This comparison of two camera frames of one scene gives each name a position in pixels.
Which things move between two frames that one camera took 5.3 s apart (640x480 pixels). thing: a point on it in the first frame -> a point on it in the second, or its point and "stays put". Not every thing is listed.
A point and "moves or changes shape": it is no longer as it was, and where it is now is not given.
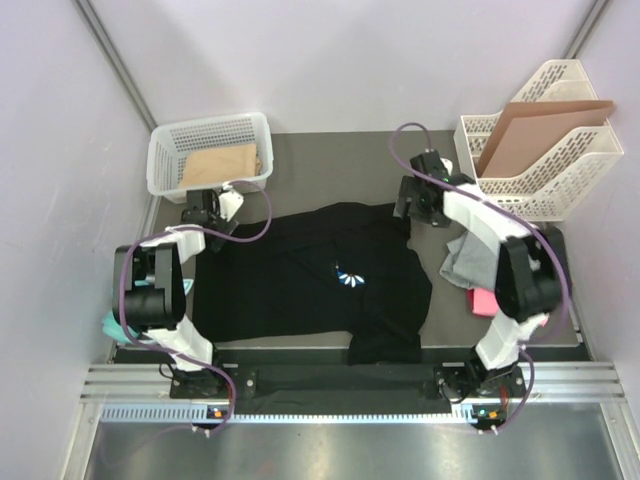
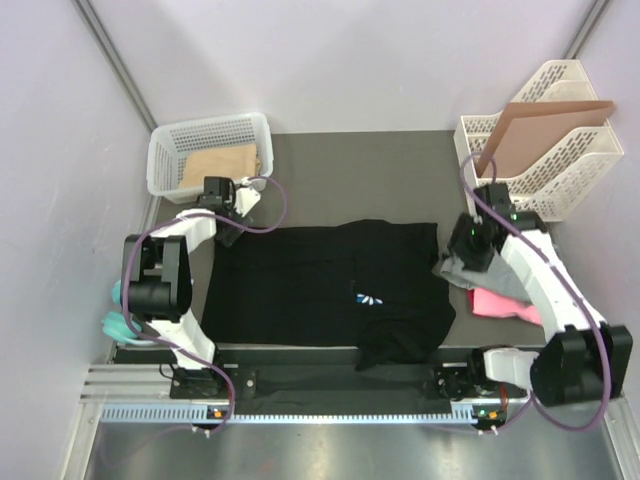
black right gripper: [410, 189] -> [456, 244]
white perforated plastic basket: [205, 154] stays put
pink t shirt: [483, 302] stays put
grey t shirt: [471, 264] stays put
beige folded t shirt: [218, 164] stays put
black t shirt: [331, 272] moves or changes shape
